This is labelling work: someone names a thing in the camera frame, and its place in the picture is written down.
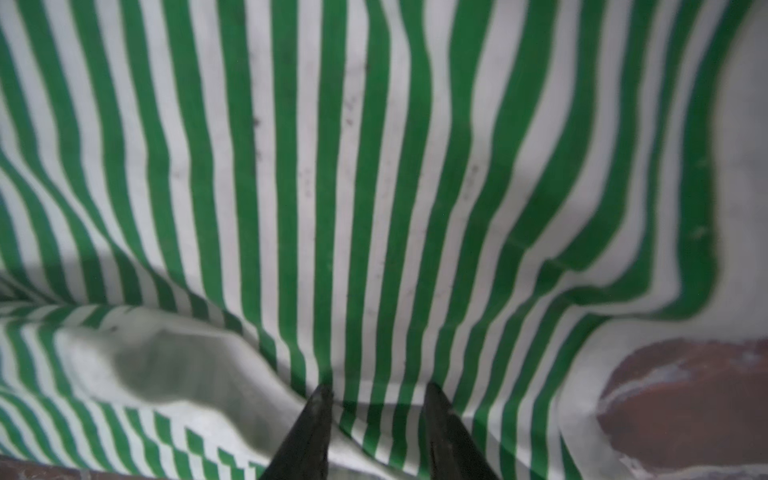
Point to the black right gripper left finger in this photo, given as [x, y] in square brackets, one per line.
[303, 454]

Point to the green white striped shirt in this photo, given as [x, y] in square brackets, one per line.
[555, 211]

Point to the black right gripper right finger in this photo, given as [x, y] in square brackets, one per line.
[452, 451]

